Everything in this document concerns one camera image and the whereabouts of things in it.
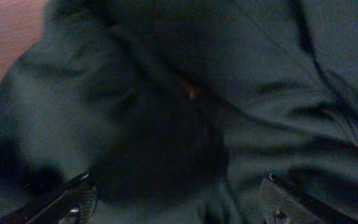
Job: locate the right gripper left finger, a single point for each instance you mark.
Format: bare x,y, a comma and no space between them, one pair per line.
74,202

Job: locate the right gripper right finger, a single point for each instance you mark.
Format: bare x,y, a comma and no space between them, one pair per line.
282,203

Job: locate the black trousers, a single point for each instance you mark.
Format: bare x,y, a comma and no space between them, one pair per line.
177,110

